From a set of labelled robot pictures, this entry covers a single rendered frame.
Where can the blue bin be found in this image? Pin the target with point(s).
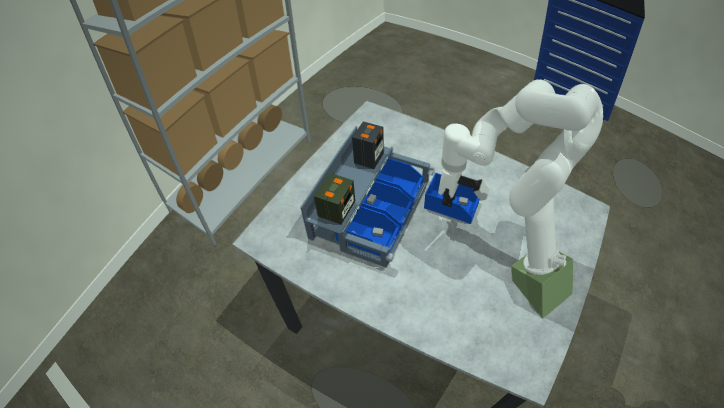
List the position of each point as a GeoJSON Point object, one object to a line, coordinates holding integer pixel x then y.
{"type": "Point", "coordinates": [457, 211]}
{"type": "Point", "coordinates": [401, 173]}
{"type": "Point", "coordinates": [390, 201]}
{"type": "Point", "coordinates": [363, 223]}

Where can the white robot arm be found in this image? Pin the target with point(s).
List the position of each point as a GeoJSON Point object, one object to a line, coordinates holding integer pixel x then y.
{"type": "Point", "coordinates": [540, 183]}

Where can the dark grey shelf rack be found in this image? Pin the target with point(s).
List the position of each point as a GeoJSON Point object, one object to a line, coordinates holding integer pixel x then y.
{"type": "Point", "coordinates": [343, 165]}

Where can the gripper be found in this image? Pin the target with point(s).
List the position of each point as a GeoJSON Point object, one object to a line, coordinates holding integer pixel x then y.
{"type": "Point", "coordinates": [448, 183]}

